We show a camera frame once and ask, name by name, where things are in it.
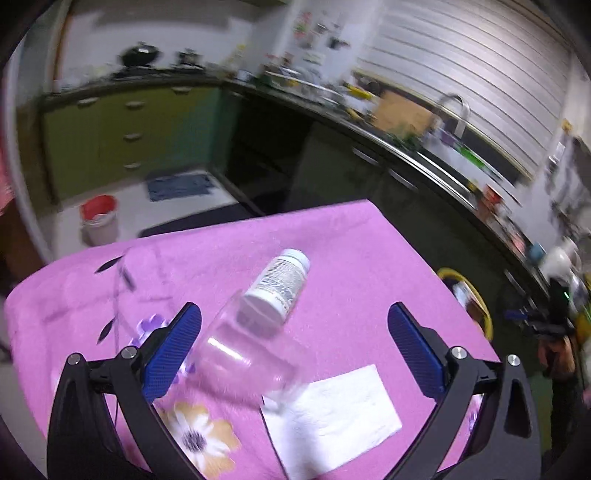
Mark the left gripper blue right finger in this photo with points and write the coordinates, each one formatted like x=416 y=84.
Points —
x=422 y=349

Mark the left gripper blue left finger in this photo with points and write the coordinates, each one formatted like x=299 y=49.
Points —
x=165 y=349

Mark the clear plastic cup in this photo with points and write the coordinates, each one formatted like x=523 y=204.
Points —
x=245 y=359

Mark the white paper napkin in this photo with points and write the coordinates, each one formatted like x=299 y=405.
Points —
x=331 y=422

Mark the white pill bottle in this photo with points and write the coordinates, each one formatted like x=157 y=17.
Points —
x=276 y=290

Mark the red white milk carton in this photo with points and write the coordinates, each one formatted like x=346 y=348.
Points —
x=463 y=294

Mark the steel kitchen faucet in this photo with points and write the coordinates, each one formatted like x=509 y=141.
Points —
x=442 y=108

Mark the person right hand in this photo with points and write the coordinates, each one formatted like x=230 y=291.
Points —
x=557 y=358

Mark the white electric kettle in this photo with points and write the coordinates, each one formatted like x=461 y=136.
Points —
x=561 y=261

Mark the black bin yellow rim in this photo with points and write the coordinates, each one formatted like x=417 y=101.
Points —
x=478 y=311

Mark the pink floral tablecloth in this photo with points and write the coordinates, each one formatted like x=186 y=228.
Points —
x=103 y=299

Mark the red cup on counter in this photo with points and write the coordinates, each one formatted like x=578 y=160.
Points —
x=489 y=201

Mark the red lidded floor bucket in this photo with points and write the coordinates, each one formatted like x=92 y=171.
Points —
x=99 y=220

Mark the blue floor mat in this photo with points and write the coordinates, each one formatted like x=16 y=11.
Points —
x=178 y=186

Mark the white window blind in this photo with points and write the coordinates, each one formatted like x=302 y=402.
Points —
x=506 y=59

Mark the wooden cutting board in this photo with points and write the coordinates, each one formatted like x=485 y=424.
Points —
x=400 y=116

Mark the small steel pot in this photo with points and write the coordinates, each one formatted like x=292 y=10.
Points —
x=188 y=58

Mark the black wok with lid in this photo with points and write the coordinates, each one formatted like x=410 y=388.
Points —
x=140 y=55

